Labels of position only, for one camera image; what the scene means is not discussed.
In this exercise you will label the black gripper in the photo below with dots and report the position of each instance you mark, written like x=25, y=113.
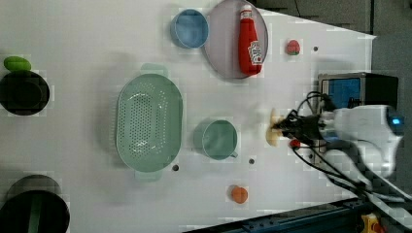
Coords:
x=304, y=128

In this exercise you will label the yellow peeled plush banana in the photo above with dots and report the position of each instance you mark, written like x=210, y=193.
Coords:
x=273, y=134

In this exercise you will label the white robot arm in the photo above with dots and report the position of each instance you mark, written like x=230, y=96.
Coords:
x=376, y=129

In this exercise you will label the black toaster oven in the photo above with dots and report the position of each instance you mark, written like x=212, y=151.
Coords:
x=357, y=89

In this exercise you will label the red toy strawberry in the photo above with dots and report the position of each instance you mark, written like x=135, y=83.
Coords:
x=294, y=144

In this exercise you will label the pink toy strawberry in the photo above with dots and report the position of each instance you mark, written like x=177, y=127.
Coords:
x=293, y=47

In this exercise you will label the red ketchup bottle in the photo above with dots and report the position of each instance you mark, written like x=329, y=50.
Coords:
x=249, y=51

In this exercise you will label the orange toy fruit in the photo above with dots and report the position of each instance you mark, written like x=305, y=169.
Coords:
x=239, y=194

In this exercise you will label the grey round plate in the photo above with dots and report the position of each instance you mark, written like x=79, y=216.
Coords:
x=221, y=47

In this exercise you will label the blue bowl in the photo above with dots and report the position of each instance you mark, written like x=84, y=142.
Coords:
x=189, y=29

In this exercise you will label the green perforated colander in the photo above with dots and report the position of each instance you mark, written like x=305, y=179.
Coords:
x=149, y=122

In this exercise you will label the black round container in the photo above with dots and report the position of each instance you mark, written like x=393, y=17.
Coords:
x=24, y=93

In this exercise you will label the green toy lime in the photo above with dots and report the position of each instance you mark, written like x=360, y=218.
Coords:
x=16, y=63

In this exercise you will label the green cup with handle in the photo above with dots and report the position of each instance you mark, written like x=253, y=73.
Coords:
x=216, y=138

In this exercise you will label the blue metal frame rail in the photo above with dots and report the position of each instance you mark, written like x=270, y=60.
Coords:
x=335, y=217

